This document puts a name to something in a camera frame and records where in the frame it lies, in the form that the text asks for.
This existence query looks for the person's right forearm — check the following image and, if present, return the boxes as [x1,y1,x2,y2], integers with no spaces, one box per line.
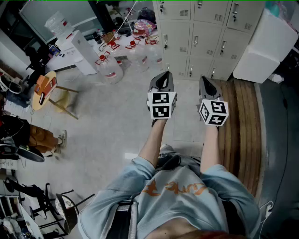
[200,125,221,175]

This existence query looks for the black waist pouch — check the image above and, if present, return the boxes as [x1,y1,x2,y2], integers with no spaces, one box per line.
[160,155,182,171]

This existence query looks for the black office chair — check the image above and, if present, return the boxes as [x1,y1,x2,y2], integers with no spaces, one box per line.
[24,44,51,87]

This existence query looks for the person's light blue sweatshirt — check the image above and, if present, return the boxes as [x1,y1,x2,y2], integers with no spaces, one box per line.
[78,155,261,239]

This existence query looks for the clear dispenser water jug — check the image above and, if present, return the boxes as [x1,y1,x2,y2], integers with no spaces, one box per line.
[44,11,73,40]

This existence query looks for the round wooden stool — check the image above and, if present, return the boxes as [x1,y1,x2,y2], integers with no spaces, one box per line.
[31,70,80,120]

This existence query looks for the small blue carton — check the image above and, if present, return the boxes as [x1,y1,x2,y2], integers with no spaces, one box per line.
[48,44,60,57]

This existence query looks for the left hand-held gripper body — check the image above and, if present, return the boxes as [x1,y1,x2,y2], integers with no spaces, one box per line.
[146,86,178,120]

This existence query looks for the white water dispenser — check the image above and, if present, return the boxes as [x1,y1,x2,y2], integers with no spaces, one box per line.
[55,29,100,76]

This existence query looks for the white foam box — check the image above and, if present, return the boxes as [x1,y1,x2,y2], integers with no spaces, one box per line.
[251,8,299,63]
[232,45,281,84]

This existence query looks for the brown paper bag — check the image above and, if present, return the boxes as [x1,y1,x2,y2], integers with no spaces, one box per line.
[102,31,115,44]

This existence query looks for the brown wooden plank panel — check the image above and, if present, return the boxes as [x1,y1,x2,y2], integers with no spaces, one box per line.
[218,79,263,197]

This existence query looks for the black white sneaker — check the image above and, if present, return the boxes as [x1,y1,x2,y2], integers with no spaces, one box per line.
[0,74,23,94]

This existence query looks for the pink patterned helmet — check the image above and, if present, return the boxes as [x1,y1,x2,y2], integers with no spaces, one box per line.
[132,19,157,38]

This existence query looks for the grey metal locker cabinet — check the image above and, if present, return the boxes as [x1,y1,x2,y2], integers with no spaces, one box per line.
[153,0,267,81]

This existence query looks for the black frame chair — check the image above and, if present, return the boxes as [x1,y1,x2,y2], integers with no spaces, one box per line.
[45,183,95,234]

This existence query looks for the orange cardboard box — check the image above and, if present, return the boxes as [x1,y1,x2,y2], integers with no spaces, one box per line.
[34,74,49,95]

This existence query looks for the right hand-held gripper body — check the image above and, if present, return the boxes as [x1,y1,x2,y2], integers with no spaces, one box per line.
[197,95,229,127]

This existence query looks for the dark red box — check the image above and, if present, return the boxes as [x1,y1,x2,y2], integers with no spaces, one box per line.
[39,77,58,105]

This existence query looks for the black drink bottle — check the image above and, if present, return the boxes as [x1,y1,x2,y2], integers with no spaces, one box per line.
[92,31,103,45]

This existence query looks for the person's left forearm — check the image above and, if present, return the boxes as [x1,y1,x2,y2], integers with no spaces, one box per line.
[138,118,168,169]

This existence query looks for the grey black chest strap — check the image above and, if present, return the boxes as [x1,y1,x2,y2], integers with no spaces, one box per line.
[111,193,139,239]

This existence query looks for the person's grey trousers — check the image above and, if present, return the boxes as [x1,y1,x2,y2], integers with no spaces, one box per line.
[155,144,201,175]

